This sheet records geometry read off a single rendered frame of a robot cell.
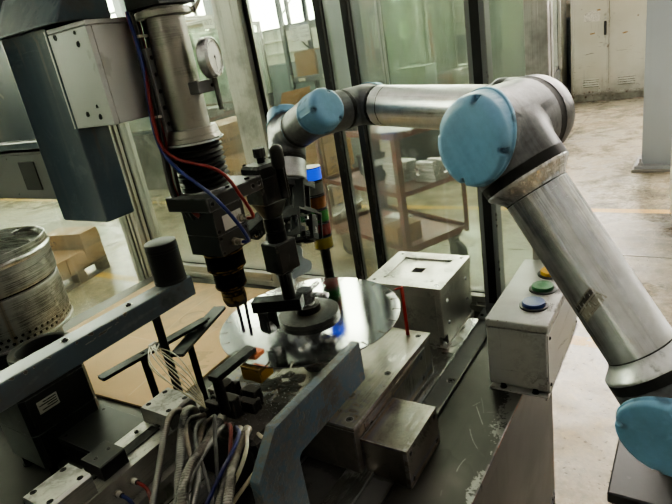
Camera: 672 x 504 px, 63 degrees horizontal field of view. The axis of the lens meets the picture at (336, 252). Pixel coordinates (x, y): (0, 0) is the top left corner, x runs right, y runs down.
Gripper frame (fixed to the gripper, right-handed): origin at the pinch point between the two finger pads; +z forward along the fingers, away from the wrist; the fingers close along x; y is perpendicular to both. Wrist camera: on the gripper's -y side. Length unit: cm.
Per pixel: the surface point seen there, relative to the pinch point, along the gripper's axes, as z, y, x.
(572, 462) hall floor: 53, 19, 119
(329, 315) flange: 6.6, 11.0, -1.3
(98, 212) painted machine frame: -8.6, -2.8, -37.0
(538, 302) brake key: 6.5, 40.6, 22.6
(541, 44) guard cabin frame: -41, 48, 21
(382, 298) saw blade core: 3.7, 16.5, 8.1
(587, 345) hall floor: 16, 17, 183
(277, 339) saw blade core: 10.2, 4.9, -8.5
